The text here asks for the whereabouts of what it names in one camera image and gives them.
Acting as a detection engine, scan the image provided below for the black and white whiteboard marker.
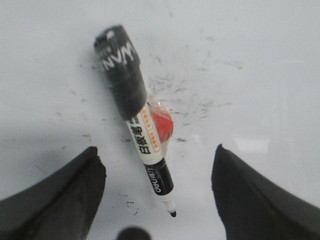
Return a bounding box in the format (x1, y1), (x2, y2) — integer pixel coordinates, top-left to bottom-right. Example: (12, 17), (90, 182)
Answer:
(94, 25), (177, 217)

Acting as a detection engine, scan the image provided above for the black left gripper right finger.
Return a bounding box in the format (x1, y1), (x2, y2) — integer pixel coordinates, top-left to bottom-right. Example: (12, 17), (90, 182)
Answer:
(211, 144), (320, 240)

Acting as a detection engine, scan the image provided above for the white whiteboard with aluminium frame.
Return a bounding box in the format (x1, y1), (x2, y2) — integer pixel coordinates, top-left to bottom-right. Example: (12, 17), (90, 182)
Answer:
(0, 0), (320, 240)

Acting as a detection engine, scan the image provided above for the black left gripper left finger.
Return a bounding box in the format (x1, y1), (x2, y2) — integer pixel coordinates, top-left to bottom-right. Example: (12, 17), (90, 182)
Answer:
(0, 146), (106, 240)

